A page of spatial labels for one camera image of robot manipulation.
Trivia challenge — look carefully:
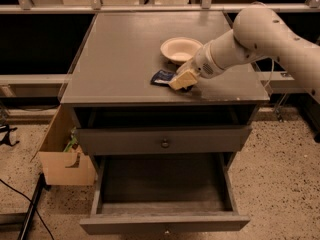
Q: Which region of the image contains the cardboard box beside cabinet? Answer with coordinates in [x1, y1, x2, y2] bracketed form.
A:
[37, 106, 96, 186]

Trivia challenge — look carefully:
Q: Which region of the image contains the metal rail frame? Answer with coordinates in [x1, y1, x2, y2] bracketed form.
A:
[0, 0, 320, 98]

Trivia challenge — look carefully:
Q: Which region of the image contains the black floor bar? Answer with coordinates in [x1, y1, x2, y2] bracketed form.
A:
[17, 173, 45, 240]

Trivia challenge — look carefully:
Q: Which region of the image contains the closed grey top drawer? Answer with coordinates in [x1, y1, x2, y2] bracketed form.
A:
[77, 126, 252, 156]

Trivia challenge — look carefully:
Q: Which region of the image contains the grey wooden drawer cabinet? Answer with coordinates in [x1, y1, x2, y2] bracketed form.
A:
[60, 10, 271, 158]

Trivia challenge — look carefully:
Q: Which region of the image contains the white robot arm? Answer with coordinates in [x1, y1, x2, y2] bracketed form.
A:
[169, 3, 320, 102]

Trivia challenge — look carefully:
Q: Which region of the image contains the green item in box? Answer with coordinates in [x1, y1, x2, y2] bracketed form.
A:
[64, 128, 77, 152]

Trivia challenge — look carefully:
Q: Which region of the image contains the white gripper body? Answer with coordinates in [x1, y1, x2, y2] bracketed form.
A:
[193, 42, 224, 79]

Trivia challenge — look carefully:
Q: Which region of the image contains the open grey middle drawer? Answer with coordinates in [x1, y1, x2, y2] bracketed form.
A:
[80, 154, 250, 235]

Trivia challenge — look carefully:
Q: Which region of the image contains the white paper bowl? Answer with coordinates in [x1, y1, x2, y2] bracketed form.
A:
[160, 37, 203, 65]

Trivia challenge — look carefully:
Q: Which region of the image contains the blue rxbar blueberry wrapper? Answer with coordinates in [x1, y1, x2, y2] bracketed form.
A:
[150, 70, 176, 87]

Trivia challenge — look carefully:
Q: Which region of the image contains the black floor cable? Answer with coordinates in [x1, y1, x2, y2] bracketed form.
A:
[0, 178, 55, 240]

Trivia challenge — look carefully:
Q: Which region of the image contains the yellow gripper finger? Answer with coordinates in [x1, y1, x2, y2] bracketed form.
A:
[176, 58, 195, 74]
[169, 69, 198, 90]

